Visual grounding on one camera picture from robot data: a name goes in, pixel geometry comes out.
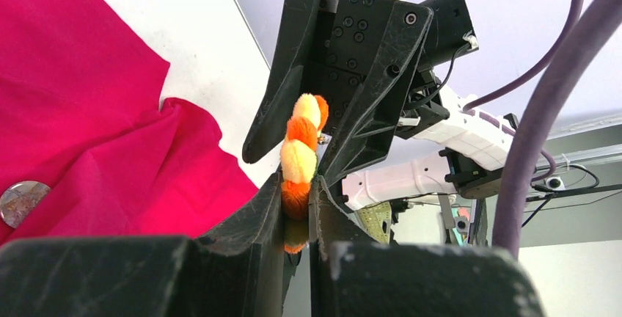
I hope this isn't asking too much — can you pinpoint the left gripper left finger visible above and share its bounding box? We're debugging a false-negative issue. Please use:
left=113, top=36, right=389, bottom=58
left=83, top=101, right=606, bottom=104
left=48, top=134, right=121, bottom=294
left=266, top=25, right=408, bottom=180
left=1, top=173, right=284, bottom=316

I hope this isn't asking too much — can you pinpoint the red t-shirt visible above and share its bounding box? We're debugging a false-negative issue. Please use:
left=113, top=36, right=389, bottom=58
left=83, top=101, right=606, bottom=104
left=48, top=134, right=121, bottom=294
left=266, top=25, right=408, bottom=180
left=1, top=0, right=257, bottom=243

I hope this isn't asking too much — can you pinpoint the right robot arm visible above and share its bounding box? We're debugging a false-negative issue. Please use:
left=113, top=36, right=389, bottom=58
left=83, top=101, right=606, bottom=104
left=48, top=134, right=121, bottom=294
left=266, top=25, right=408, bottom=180
left=242, top=0, right=512, bottom=210

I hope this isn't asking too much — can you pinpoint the orange yellow pompom brooch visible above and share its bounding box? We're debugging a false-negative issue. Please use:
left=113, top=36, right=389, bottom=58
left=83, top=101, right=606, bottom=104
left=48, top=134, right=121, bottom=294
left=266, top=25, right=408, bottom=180
left=279, top=93, right=329, bottom=254

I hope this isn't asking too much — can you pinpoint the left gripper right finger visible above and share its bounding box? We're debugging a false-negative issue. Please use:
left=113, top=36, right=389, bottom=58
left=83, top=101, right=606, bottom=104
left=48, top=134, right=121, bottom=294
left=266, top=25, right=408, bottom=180
left=309, top=176, right=544, bottom=316

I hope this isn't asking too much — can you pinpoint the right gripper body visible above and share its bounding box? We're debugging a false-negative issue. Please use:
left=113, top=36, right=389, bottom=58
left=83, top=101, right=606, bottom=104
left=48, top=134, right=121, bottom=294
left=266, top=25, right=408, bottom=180
left=301, top=0, right=473, bottom=139

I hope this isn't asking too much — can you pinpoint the overhead camera on mount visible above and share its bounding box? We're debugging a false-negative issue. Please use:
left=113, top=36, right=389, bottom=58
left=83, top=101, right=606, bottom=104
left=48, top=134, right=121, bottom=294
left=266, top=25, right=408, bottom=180
left=522, top=164, right=621, bottom=227

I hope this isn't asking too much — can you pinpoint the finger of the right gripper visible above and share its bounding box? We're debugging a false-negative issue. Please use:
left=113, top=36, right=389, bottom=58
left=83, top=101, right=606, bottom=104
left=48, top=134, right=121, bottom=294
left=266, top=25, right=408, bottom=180
left=318, top=1, right=433, bottom=186
left=242, top=0, right=320, bottom=164

